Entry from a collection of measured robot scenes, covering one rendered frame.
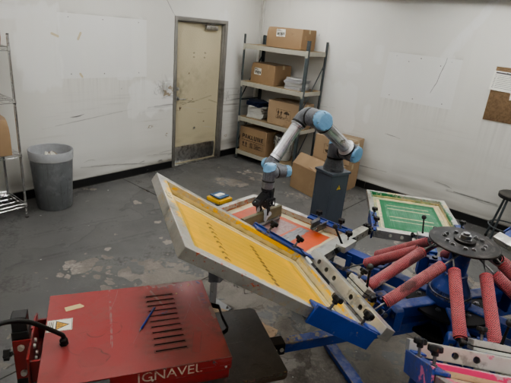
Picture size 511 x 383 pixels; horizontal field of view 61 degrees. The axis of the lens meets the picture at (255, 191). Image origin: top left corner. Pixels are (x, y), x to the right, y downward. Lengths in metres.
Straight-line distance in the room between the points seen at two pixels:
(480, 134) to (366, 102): 1.56
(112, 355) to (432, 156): 5.22
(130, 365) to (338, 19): 5.85
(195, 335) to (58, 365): 0.43
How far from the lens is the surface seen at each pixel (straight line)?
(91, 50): 5.61
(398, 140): 6.26
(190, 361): 1.47
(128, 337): 1.57
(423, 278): 1.94
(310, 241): 2.57
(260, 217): 2.61
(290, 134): 2.72
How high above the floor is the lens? 2.10
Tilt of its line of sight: 21 degrees down
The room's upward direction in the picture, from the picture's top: 6 degrees clockwise
